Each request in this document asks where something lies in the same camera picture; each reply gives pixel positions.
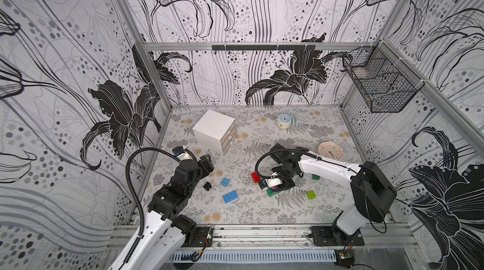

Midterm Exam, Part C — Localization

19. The long green lego brick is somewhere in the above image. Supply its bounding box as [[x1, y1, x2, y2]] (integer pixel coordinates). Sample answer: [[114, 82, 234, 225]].
[[266, 189, 276, 197]]

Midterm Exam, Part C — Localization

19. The small light blue lego brick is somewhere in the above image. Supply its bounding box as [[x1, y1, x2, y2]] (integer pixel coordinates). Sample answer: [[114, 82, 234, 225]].
[[221, 178, 230, 187]]

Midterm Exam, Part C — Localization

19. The red lego brick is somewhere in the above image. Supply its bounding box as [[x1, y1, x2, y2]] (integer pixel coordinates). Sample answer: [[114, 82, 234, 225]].
[[251, 173, 261, 184]]

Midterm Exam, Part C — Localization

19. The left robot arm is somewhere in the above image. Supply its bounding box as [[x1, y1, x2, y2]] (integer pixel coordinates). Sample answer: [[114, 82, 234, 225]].
[[109, 147, 214, 269]]

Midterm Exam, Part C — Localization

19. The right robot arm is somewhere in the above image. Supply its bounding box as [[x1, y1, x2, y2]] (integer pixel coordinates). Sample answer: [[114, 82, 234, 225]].
[[255, 144, 397, 237]]

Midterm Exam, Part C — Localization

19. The small black lego piece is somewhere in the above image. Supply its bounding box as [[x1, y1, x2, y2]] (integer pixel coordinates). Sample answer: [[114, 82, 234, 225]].
[[203, 182, 212, 191]]

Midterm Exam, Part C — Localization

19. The lime green lego brick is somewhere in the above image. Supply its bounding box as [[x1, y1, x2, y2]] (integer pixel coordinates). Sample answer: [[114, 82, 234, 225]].
[[306, 191, 316, 200]]

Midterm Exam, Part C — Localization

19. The long light blue lego brick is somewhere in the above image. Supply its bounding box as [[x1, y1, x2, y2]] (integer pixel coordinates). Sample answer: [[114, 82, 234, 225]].
[[223, 190, 239, 204]]

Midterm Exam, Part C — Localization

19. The white mini drawer cabinet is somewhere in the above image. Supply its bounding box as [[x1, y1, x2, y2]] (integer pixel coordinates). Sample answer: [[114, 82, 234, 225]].
[[192, 110, 237, 155]]

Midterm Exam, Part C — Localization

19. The large pink round clock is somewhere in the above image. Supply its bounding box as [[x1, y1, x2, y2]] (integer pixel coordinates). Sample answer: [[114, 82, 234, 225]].
[[317, 142, 344, 160]]

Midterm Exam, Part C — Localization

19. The small blue cream alarm clock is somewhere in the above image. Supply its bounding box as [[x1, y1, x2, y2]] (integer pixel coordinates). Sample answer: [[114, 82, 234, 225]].
[[276, 113, 296, 130]]

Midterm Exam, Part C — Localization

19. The white slotted cable duct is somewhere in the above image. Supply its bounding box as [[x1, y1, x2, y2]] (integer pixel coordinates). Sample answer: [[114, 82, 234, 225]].
[[169, 249, 337, 264]]

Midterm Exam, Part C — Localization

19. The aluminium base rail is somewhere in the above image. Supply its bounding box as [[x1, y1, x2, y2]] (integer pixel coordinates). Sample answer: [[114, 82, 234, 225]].
[[107, 223, 417, 250]]

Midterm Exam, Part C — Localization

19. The black wall hook bar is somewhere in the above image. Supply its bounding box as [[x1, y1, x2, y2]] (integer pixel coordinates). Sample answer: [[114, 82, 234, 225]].
[[211, 45, 316, 51]]

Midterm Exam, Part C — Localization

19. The black wire wall basket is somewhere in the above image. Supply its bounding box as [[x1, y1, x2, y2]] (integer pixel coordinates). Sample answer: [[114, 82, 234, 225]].
[[342, 45, 424, 113]]

